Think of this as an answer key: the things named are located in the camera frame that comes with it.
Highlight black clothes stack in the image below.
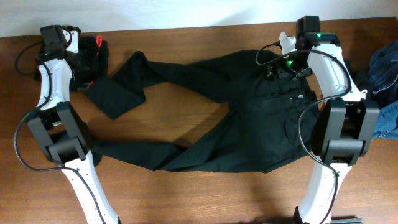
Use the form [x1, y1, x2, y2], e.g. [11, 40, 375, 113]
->
[34, 24, 110, 93]

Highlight black trousers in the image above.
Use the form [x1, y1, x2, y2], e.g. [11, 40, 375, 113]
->
[86, 50, 320, 173]

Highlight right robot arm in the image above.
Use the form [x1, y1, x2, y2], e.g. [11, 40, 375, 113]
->
[262, 16, 379, 223]

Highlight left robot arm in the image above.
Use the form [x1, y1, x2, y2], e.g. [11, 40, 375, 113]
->
[26, 25, 120, 223]

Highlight blue denim jeans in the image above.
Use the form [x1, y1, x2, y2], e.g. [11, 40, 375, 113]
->
[369, 41, 397, 140]

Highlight right black cable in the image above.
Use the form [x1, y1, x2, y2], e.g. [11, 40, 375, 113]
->
[254, 40, 352, 224]

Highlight black cable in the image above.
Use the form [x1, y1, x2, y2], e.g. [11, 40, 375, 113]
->
[13, 40, 108, 224]
[254, 40, 352, 224]

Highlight left black cable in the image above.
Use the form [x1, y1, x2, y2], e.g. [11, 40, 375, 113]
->
[13, 40, 108, 224]

